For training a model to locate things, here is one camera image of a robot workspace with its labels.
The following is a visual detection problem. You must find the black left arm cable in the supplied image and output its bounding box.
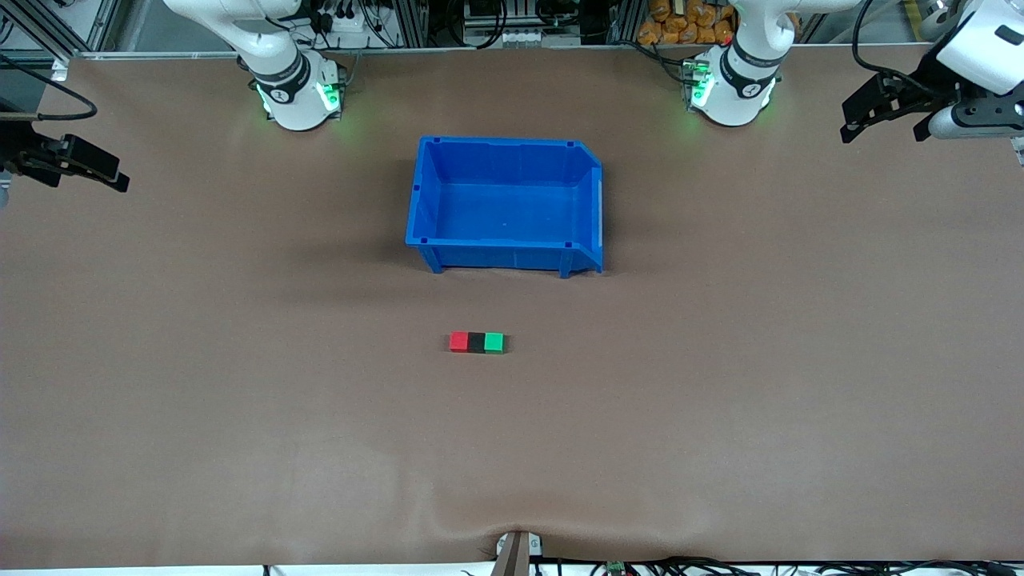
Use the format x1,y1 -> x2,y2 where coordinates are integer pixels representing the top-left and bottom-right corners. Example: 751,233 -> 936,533
851,0 -> 945,82

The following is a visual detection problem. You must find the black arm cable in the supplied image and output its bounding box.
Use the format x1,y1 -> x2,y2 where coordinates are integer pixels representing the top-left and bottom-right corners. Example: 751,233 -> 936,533
851,0 -> 945,82
0,54 -> 99,122

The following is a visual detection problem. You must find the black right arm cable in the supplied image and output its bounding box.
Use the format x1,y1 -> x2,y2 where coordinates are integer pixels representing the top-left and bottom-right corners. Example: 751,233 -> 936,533
0,54 -> 99,122

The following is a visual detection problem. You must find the orange snack bag pile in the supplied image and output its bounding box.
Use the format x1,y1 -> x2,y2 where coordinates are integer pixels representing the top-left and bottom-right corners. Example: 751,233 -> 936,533
638,0 -> 737,46

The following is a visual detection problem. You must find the white socket strip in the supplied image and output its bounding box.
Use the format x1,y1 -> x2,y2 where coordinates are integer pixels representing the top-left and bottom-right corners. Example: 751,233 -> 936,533
496,28 -> 581,47

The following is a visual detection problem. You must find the blue plastic storage bin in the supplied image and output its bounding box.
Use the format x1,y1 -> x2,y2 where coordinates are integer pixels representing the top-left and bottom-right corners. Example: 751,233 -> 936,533
405,134 -> 605,279

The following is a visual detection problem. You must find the brown table mat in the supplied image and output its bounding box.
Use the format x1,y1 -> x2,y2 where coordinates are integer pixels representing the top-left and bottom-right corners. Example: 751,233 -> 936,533
0,44 -> 1024,570

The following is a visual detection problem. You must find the white power strip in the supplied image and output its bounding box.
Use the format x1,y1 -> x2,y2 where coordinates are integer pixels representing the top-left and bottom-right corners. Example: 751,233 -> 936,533
316,8 -> 377,50

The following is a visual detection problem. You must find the brown camera mount post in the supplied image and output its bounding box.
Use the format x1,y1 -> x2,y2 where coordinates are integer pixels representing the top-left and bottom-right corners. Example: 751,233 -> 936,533
492,530 -> 543,576

